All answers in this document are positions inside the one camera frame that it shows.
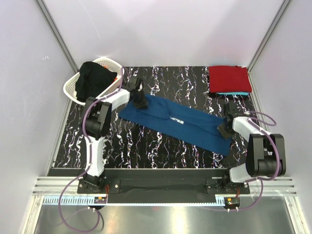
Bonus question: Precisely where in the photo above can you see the blue printed t shirt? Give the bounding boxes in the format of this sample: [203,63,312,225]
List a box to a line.
[118,94,231,156]

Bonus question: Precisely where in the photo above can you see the black t shirt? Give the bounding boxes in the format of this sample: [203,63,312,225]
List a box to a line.
[75,61,113,102]

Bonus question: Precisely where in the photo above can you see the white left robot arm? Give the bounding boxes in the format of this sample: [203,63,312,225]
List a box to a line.
[81,77,148,193]

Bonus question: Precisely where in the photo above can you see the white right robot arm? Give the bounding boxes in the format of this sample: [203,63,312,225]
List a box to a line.
[217,103,287,193]

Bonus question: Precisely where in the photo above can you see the teal folded t shirt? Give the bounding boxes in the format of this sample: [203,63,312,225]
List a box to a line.
[216,92,249,96]

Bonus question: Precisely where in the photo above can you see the red folded t shirt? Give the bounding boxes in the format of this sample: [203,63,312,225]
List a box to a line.
[208,65,252,93]

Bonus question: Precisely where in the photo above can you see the white plastic laundry basket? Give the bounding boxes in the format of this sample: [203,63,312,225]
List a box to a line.
[63,57,124,105]

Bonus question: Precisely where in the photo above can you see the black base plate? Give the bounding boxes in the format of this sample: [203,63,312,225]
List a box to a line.
[77,168,247,204]

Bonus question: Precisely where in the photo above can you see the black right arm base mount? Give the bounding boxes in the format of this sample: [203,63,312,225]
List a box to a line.
[205,175,250,195]

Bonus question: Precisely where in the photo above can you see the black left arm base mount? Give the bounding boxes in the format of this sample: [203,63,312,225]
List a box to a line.
[77,174,120,194]

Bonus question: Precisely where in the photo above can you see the aluminium frame rail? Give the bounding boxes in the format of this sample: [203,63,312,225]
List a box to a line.
[33,176,297,195]

